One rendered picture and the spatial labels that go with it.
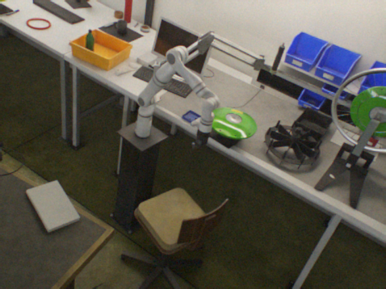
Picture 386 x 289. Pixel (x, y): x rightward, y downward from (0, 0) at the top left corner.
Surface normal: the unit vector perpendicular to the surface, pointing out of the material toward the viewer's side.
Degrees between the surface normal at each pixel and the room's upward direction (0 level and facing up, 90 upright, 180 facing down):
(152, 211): 0
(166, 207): 0
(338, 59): 90
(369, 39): 90
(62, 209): 0
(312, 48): 90
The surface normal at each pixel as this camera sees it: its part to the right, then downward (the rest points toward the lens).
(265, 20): -0.56, 0.45
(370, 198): 0.17, -0.76
